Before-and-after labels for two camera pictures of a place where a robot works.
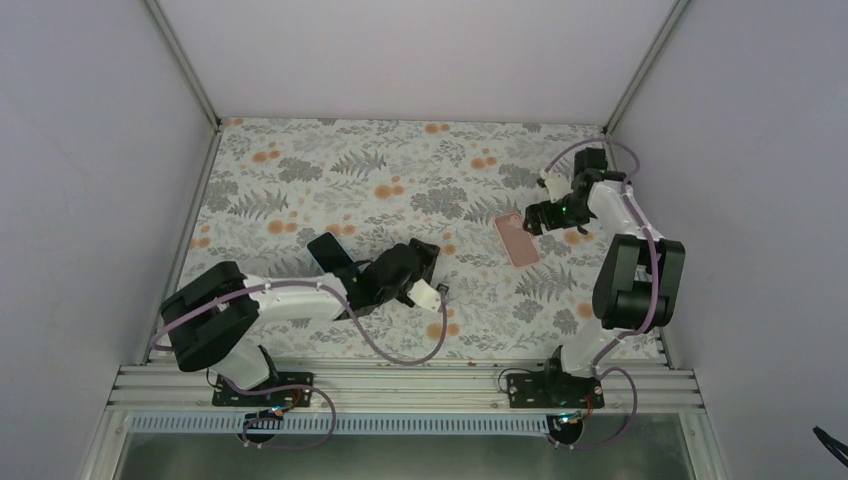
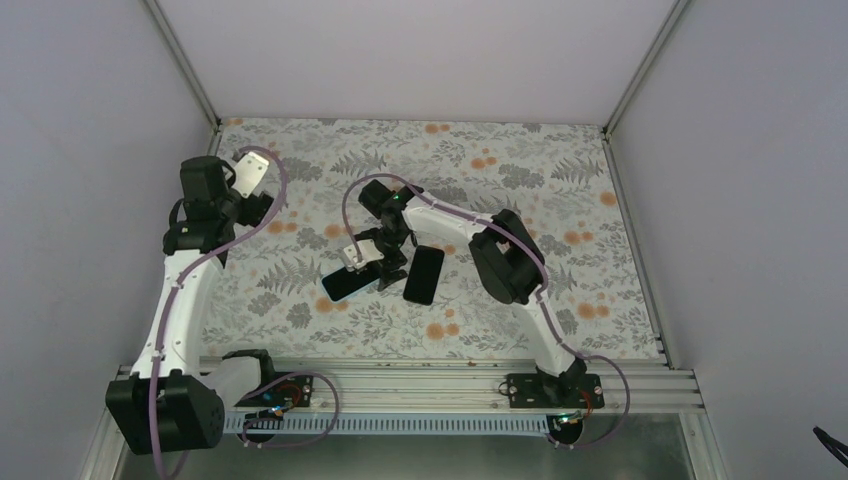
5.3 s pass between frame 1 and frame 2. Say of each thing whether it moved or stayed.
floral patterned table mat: stayed
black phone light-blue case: moved
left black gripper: moved
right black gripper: moved
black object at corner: stayed
